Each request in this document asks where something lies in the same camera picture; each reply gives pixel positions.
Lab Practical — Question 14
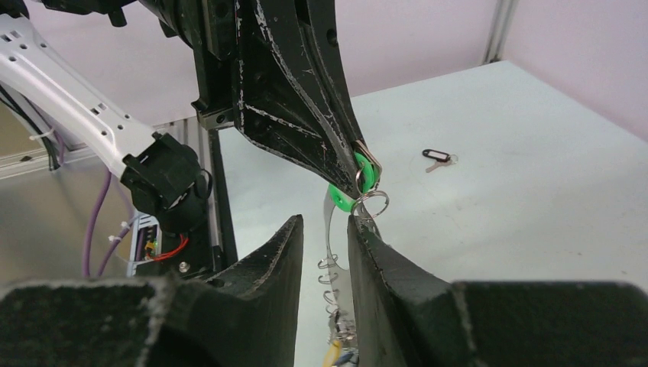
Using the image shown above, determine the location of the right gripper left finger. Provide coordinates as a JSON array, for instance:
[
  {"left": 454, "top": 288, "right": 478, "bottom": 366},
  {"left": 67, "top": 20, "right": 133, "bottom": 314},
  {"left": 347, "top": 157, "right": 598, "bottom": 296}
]
[{"left": 1, "top": 215, "right": 303, "bottom": 366}]

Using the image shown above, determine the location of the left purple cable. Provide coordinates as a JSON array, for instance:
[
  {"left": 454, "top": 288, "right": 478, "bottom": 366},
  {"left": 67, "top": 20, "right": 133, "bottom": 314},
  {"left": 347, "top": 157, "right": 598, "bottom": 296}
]
[{"left": 80, "top": 169, "right": 138, "bottom": 278}]

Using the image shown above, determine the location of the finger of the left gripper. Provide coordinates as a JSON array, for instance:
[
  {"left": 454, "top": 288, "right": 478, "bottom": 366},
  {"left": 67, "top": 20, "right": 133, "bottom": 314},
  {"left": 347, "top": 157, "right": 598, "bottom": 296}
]
[{"left": 192, "top": 1, "right": 366, "bottom": 198}]

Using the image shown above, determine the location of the green capped key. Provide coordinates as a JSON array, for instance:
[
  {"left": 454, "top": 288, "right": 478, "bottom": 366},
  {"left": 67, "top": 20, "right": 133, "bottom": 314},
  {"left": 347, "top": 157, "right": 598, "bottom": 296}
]
[{"left": 328, "top": 152, "right": 381, "bottom": 213}]

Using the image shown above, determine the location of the black tagged key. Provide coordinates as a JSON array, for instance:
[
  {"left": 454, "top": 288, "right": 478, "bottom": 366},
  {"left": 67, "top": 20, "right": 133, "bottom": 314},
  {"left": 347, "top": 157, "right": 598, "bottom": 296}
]
[{"left": 422, "top": 148, "right": 458, "bottom": 173}]

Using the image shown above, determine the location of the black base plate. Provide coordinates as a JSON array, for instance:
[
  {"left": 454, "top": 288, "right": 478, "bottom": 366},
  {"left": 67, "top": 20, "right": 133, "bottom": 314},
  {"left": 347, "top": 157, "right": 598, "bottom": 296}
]
[{"left": 126, "top": 127, "right": 238, "bottom": 278}]

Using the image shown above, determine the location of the brass key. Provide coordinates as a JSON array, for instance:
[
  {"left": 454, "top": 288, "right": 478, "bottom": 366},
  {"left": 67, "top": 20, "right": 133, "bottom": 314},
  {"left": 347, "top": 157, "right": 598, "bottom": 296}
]
[{"left": 322, "top": 340, "right": 343, "bottom": 367}]

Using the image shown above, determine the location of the left aluminium frame post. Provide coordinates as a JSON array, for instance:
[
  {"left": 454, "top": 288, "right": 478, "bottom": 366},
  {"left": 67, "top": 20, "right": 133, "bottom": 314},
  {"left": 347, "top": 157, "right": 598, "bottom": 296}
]
[{"left": 482, "top": 0, "right": 520, "bottom": 64}]

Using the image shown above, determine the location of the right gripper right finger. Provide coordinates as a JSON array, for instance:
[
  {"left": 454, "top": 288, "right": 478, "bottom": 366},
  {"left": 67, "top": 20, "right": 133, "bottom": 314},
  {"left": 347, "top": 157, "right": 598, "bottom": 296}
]
[{"left": 348, "top": 216, "right": 647, "bottom": 366}]

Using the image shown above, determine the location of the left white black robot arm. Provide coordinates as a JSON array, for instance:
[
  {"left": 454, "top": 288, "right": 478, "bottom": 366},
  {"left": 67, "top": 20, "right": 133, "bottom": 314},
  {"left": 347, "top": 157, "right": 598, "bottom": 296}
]
[{"left": 1, "top": 1, "right": 381, "bottom": 235}]

